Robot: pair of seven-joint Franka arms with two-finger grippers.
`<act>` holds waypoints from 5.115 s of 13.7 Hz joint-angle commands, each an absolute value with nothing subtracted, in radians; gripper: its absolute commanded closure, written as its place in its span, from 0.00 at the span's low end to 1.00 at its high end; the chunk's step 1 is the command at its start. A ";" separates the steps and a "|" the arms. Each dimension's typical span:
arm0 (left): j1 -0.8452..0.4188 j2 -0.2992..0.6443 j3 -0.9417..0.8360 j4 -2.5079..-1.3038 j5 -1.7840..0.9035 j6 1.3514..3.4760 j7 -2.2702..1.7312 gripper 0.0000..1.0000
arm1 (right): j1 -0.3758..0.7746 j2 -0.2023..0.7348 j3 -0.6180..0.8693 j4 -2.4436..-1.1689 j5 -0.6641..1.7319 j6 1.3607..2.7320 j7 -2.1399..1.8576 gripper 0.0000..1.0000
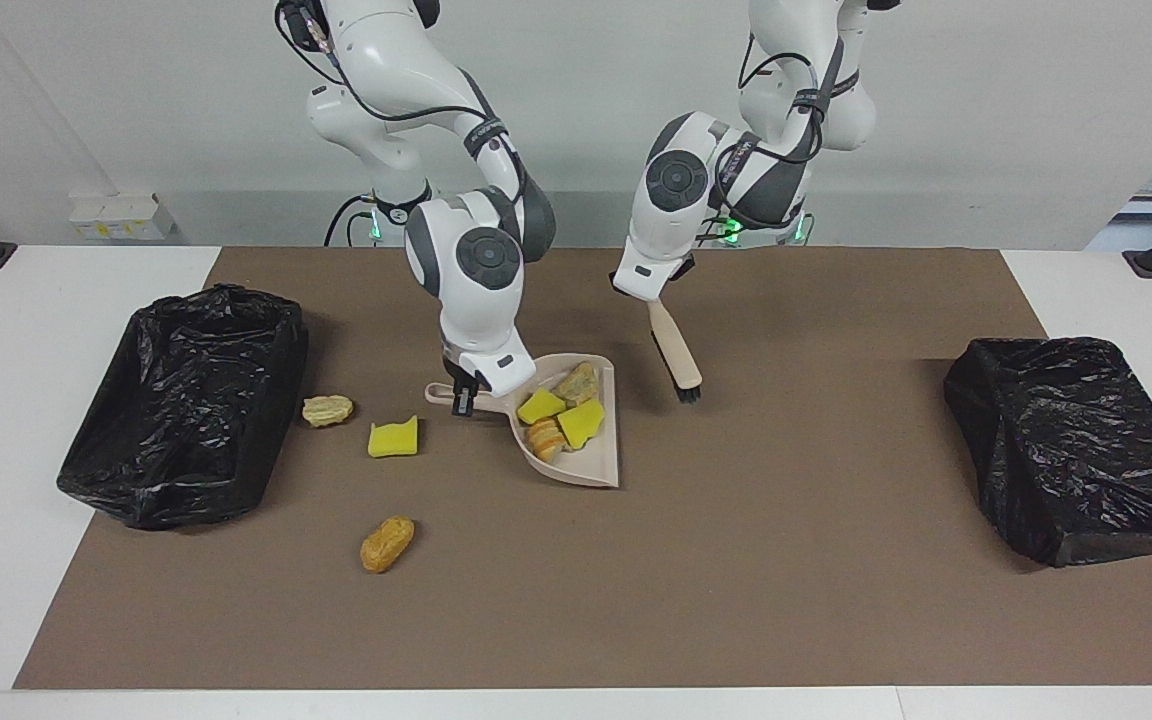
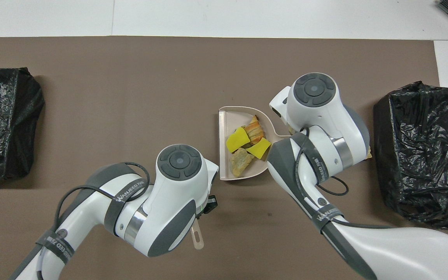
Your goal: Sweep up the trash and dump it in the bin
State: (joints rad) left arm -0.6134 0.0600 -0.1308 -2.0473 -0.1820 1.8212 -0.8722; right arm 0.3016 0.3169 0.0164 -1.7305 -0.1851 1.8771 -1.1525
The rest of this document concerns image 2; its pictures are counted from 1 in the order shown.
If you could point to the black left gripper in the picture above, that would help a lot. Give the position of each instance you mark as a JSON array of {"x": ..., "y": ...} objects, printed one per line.
[{"x": 210, "y": 204}]

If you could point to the beige hand brush black bristles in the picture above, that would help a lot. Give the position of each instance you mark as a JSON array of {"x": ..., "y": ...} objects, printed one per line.
[{"x": 197, "y": 239}]

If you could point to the greyish bread chunk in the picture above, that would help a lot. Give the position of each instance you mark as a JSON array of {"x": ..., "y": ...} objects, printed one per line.
[{"x": 240, "y": 162}]

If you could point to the wedge yellow sponge piece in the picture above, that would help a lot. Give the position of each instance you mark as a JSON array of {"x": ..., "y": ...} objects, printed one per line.
[{"x": 236, "y": 140}]

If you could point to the small yellow sponge piece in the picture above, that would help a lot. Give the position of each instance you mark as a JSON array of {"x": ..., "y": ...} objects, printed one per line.
[{"x": 260, "y": 149}]

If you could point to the ridged tan bread chunk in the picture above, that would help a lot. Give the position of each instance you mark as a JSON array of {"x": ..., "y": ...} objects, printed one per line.
[{"x": 254, "y": 131}]

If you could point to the beige plastic dustpan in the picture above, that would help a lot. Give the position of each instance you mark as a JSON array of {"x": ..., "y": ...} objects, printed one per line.
[{"x": 231, "y": 116}]

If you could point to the pale bread piece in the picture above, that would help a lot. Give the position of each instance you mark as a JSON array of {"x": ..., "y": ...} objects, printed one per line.
[{"x": 369, "y": 153}]

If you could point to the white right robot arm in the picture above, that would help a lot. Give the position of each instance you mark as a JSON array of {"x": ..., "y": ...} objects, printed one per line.
[{"x": 325, "y": 120}]

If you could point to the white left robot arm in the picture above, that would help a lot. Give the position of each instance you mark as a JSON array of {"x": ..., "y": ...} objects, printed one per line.
[{"x": 169, "y": 186}]

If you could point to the bin with black plastic bag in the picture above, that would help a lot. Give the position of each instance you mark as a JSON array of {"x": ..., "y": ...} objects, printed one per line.
[
  {"x": 2, "y": 124},
  {"x": 422, "y": 163}
]

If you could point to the brown table mat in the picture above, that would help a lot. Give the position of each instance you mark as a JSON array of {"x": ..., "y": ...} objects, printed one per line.
[{"x": 91, "y": 77}]

